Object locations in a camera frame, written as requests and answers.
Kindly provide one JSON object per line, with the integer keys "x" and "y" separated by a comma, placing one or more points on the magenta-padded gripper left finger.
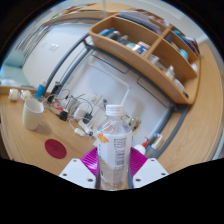
{"x": 78, "y": 171}

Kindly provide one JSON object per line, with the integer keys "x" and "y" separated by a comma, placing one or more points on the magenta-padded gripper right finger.
{"x": 150, "y": 171}

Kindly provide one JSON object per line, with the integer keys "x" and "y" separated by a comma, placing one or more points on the clear plastic water bottle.
{"x": 114, "y": 150}

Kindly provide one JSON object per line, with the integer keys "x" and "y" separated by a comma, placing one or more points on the flat round red coaster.
{"x": 55, "y": 149}

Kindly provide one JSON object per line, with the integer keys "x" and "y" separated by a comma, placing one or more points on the small white oval gadget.
{"x": 80, "y": 132}

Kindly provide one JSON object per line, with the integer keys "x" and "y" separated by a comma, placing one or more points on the tree creature figurine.
{"x": 134, "y": 123}

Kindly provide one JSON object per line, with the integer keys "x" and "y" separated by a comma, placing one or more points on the wooden wardrobe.
{"x": 203, "y": 126}

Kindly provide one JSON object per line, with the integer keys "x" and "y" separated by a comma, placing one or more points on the cream ceramic cup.
{"x": 32, "y": 115}

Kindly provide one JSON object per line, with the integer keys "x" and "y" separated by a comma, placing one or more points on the black upright device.
{"x": 55, "y": 89}

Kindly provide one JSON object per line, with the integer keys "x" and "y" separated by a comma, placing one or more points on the blue white tube bottle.
{"x": 40, "y": 90}

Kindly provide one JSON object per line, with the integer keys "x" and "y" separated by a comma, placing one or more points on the wrapped bread bun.
{"x": 13, "y": 94}
{"x": 25, "y": 95}

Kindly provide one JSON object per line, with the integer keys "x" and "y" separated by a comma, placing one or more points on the wooden shelf unit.
{"x": 140, "y": 63}

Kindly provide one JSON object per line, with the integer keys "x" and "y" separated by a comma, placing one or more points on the bed with light bedding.
{"x": 13, "y": 76}

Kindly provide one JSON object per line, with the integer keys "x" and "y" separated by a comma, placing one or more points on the teal pillow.
{"x": 15, "y": 59}

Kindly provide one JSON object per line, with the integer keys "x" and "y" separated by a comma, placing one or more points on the wooden upper bunk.
{"x": 83, "y": 13}

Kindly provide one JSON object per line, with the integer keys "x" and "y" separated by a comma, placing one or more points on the grey metal shelf frame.
{"x": 166, "y": 126}

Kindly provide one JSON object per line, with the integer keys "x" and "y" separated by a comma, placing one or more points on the white wall outlet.
{"x": 96, "y": 98}

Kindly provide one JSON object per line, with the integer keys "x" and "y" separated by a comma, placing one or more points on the white wall switch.
{"x": 53, "y": 47}

